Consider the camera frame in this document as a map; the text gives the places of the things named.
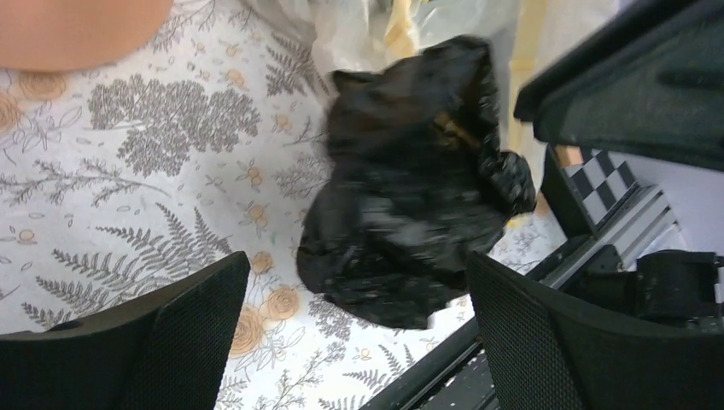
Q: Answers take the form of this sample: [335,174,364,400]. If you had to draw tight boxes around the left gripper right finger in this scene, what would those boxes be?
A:
[466,251,723,409]

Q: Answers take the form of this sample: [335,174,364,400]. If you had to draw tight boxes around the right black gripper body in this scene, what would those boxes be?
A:
[514,0,723,170]

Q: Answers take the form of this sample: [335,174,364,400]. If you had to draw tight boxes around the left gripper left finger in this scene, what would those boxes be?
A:
[1,252,250,409]

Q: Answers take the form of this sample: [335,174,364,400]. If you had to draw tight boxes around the black plastic trash bag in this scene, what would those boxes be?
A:
[296,35,537,330]

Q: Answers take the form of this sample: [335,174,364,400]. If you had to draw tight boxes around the white translucent trash bag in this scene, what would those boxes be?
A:
[237,0,629,171]

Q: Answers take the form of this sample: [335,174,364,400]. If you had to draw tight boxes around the orange plastic trash bin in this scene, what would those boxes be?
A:
[1,0,173,72]

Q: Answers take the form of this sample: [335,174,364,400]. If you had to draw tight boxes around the small wooden block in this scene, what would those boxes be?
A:
[554,145,584,167]

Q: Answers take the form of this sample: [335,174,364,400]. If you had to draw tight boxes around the black white checkerboard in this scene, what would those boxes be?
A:
[541,147,638,238]

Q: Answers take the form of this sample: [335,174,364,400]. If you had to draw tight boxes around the floral patterned table mat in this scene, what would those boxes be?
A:
[0,0,567,410]

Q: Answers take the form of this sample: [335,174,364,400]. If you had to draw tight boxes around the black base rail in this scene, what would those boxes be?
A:
[361,231,724,410]

